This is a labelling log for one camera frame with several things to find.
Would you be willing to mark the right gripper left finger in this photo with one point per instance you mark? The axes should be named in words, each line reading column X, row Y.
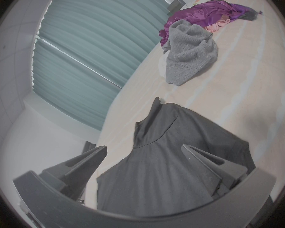
column 85, row 167

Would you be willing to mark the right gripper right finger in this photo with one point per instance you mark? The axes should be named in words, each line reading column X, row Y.
column 209, row 172

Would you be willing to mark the black T-shirt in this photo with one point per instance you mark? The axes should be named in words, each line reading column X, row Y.
column 156, row 174

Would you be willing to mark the bed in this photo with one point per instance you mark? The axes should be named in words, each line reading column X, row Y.
column 239, row 79

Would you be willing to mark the blue-green curtain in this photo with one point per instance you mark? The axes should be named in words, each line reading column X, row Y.
column 104, row 25
column 73, row 87

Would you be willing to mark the white garment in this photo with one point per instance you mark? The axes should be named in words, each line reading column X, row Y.
column 162, row 66

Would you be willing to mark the grey knit garment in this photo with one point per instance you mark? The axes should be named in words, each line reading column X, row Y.
column 190, row 53

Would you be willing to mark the pink garment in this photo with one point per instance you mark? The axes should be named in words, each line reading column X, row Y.
column 217, row 26

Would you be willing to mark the purple satin garment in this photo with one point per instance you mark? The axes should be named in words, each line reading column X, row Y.
column 199, row 14

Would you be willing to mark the dark grey lace garment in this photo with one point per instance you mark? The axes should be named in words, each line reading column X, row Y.
column 248, row 15

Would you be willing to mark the grey bedside table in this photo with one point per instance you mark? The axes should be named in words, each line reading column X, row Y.
column 174, row 6

